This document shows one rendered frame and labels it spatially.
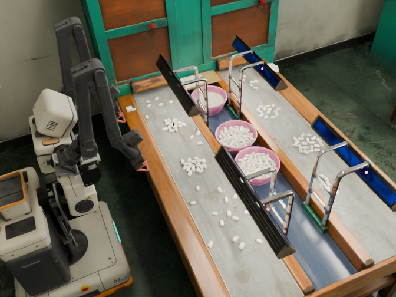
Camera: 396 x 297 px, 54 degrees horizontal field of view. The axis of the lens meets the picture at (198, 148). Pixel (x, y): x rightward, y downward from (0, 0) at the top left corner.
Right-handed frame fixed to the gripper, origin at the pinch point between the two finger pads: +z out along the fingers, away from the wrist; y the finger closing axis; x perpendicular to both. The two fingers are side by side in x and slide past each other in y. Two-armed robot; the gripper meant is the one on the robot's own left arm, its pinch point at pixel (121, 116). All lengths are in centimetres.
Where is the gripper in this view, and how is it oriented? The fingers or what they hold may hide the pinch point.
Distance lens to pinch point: 233.4
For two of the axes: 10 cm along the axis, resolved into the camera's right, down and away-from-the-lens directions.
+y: -4.1, -6.2, 6.7
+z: 4.6, 5.0, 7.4
